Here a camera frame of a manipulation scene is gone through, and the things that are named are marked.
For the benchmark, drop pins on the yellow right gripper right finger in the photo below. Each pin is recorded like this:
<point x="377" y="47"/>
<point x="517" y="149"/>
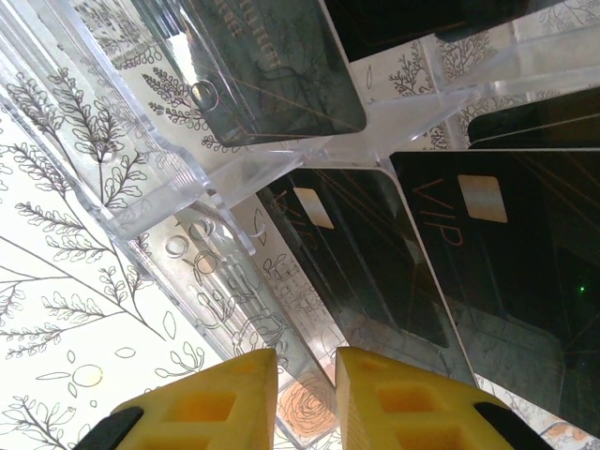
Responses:
<point x="398" y="412"/>

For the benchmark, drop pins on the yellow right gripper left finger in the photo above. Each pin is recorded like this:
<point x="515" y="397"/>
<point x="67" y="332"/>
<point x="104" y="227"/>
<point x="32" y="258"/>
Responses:
<point x="211" y="412"/>

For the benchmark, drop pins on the black VIP card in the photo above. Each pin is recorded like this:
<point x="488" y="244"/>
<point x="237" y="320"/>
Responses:
<point x="539" y="122"/>
<point x="398" y="23"/>
<point x="515" y="281"/>
<point x="290" y="84"/>
<point x="365" y="262"/>

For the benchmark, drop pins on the black box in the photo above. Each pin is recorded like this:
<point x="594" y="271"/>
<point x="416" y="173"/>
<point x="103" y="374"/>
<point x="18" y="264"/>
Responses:
<point x="262" y="178"/>

